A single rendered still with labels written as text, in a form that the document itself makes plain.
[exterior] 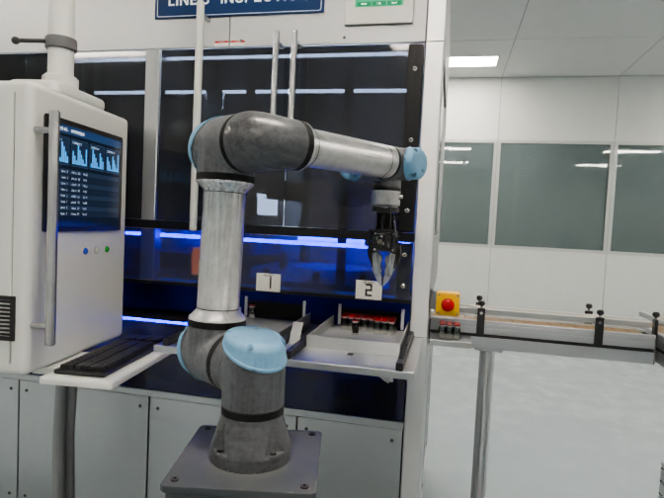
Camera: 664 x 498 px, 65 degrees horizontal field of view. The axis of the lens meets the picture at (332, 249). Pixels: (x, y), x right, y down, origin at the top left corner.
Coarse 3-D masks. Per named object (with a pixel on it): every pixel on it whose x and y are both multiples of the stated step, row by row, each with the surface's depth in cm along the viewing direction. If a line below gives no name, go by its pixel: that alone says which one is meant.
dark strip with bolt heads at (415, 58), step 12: (420, 48) 162; (408, 60) 163; (420, 60) 162; (408, 72) 163; (420, 72) 162; (408, 84) 163; (420, 84) 162; (408, 96) 163; (420, 96) 163; (408, 108) 164; (408, 120) 164; (408, 132) 164; (408, 144) 164; (408, 192) 165; (408, 204) 165; (408, 216) 165; (408, 228) 165
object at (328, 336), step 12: (324, 324) 166; (408, 324) 170; (312, 336) 146; (324, 336) 145; (336, 336) 161; (348, 336) 162; (360, 336) 163; (372, 336) 164; (384, 336) 164; (396, 336) 165; (324, 348) 145; (336, 348) 144; (348, 348) 144; (360, 348) 143; (372, 348) 142; (384, 348) 142; (396, 348) 141
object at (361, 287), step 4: (356, 280) 169; (356, 284) 169; (360, 284) 169; (364, 284) 168; (372, 284) 168; (376, 284) 167; (356, 288) 169; (360, 288) 169; (364, 288) 168; (368, 288) 168; (376, 288) 167; (380, 288) 167; (356, 292) 169; (360, 292) 169; (364, 292) 168; (368, 292) 168; (372, 292) 168; (376, 292) 167; (380, 292) 167; (356, 296) 169; (360, 296) 169; (364, 296) 168; (368, 296) 168; (372, 296) 168; (376, 296) 168; (380, 296) 167
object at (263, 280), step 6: (258, 276) 176; (264, 276) 176; (270, 276) 175; (276, 276) 175; (258, 282) 176; (264, 282) 176; (276, 282) 175; (258, 288) 176; (264, 288) 176; (276, 288) 175
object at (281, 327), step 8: (248, 320) 179; (256, 320) 180; (264, 320) 180; (272, 320) 181; (280, 320) 182; (288, 320) 183; (296, 320) 166; (304, 320) 174; (272, 328) 168; (280, 328) 169; (288, 328) 156
